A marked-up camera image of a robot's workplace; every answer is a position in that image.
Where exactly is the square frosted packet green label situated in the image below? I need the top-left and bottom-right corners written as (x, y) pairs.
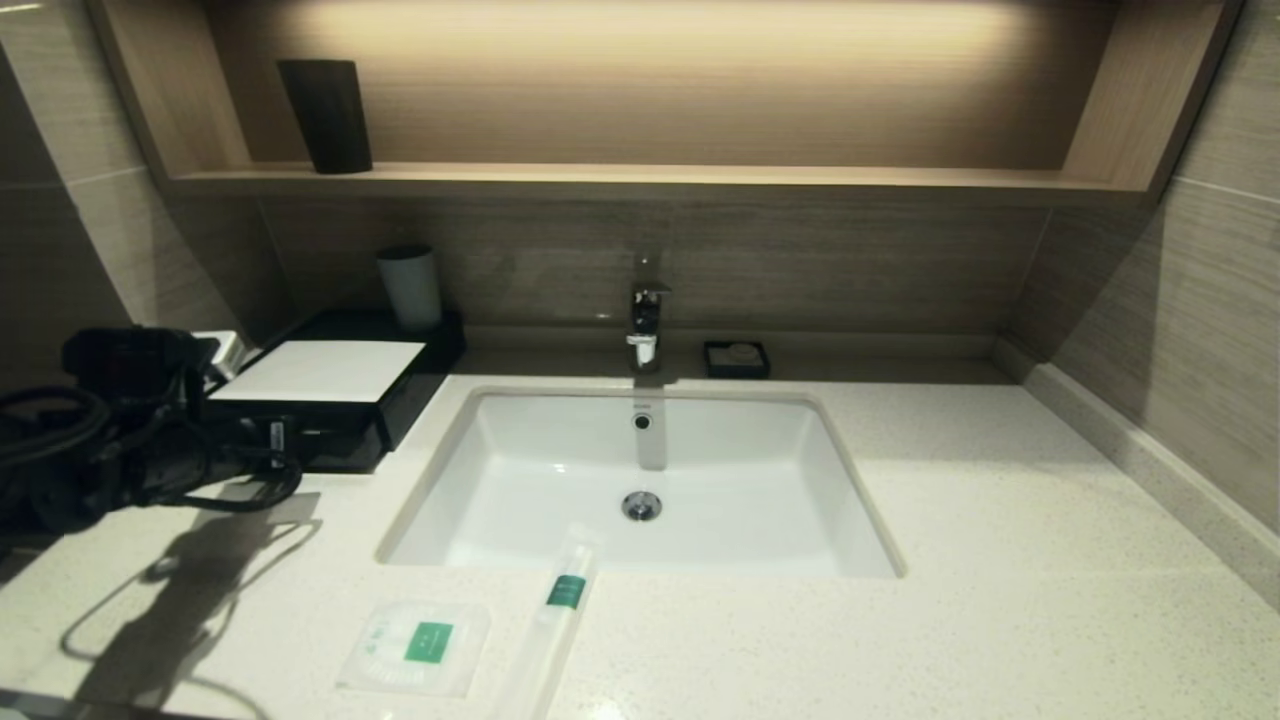
top-left (335, 598), bottom-right (491, 698)

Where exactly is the chrome faucet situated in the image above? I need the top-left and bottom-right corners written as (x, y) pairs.
top-left (626, 252), bottom-right (673, 374)

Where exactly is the black box white ribbed top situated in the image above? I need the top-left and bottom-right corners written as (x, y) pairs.
top-left (208, 308), bottom-right (466, 453)

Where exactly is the dark tapered cup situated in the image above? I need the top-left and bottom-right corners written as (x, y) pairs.
top-left (277, 60), bottom-right (374, 176)

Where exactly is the pale grey cup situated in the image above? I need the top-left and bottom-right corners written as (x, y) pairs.
top-left (376, 244), bottom-right (443, 333)

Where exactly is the white ceramic sink basin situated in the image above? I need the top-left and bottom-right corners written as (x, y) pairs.
top-left (376, 385), bottom-right (907, 581)

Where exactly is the wooden wall shelf niche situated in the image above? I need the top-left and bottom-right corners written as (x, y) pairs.
top-left (85, 0), bottom-right (1246, 209)

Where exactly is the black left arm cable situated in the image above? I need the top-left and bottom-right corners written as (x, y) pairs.
top-left (0, 385), bottom-right (304, 514)

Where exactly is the black soap dish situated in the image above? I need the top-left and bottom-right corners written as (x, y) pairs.
top-left (703, 340), bottom-right (771, 380)

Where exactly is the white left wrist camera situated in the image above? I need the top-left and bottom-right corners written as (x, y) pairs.
top-left (190, 330), bottom-right (248, 386)

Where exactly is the long frosted toothbrush packet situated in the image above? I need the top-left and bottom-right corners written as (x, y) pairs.
top-left (490, 522), bottom-right (609, 720)

